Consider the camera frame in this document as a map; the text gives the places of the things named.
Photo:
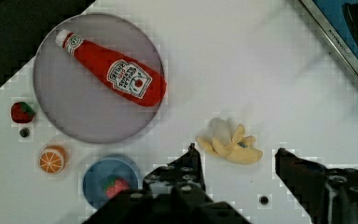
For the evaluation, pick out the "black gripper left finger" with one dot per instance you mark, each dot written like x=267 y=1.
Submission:
x=185 y=170

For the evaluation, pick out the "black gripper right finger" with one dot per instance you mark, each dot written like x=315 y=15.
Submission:
x=329 y=195

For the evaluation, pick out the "yellow plush peeled banana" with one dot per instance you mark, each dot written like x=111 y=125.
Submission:
x=234 y=147

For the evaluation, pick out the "red strawberry in bowl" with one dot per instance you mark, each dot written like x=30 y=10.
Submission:
x=114 y=185

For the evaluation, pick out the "blue small bowl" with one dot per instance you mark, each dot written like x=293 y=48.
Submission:
x=98 y=173

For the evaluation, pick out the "red plush ketchup bottle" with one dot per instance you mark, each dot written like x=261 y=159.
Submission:
x=122 y=74

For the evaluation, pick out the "grey round plate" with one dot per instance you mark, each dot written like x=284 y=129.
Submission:
x=74 y=100

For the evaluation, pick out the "orange slice toy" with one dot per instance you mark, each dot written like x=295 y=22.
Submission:
x=52 y=160

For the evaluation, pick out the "black toaster oven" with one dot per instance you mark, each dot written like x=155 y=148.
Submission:
x=338 y=22

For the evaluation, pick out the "red plush strawberry on table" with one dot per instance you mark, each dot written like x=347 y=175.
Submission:
x=22 y=113

